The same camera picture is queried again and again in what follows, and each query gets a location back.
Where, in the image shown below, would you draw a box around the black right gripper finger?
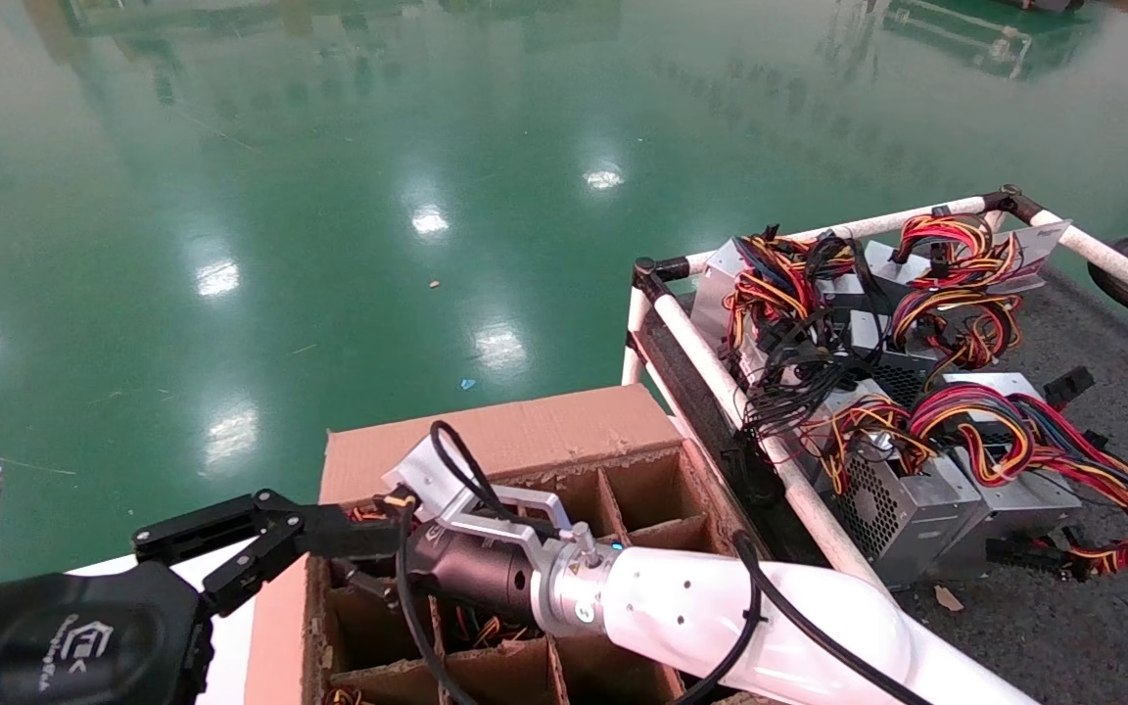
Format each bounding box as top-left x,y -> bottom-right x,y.
202,534 -> 403,620
341,563 -> 400,608

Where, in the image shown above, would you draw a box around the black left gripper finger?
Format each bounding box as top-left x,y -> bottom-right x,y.
132,490 -> 403,567

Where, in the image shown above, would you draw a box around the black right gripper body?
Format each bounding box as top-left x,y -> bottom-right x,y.
398,522 -> 547,630

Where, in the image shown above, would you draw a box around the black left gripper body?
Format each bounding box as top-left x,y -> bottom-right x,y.
0,561 -> 215,705

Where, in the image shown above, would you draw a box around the cardboard box with dividers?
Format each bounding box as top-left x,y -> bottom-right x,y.
246,384 -> 854,705

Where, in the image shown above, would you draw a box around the silver power supply, mesh side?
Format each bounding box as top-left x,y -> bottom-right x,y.
804,395 -> 986,590

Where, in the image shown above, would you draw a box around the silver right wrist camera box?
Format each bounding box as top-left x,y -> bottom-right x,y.
383,434 -> 596,569

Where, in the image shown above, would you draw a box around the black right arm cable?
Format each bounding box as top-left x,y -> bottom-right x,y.
396,421 -> 927,705

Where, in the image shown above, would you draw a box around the silver power supply, black cables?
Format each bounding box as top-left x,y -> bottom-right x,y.
735,318 -> 893,447

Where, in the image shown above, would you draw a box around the green frame machine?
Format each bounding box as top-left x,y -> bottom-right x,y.
879,0 -> 1099,81

